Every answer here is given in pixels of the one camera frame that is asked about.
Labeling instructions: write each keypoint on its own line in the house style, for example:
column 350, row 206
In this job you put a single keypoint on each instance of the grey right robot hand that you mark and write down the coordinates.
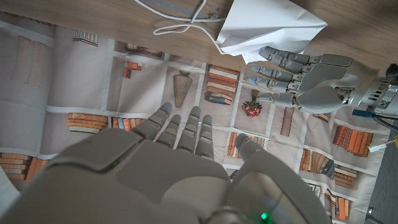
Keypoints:
column 140, row 186

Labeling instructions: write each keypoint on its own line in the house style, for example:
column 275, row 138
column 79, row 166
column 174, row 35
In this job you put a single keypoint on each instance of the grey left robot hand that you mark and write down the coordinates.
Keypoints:
column 323, row 84

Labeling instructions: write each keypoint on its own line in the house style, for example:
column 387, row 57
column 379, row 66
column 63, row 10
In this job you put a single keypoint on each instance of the white paper sheet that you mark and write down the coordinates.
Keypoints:
column 267, row 28

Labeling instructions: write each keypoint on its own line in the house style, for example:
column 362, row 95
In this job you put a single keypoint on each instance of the dark grey door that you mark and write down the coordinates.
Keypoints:
column 385, row 180

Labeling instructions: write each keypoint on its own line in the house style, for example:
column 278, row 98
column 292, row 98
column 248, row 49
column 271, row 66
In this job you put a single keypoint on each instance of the printed bookshelf backdrop cloth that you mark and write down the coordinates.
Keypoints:
column 77, row 77

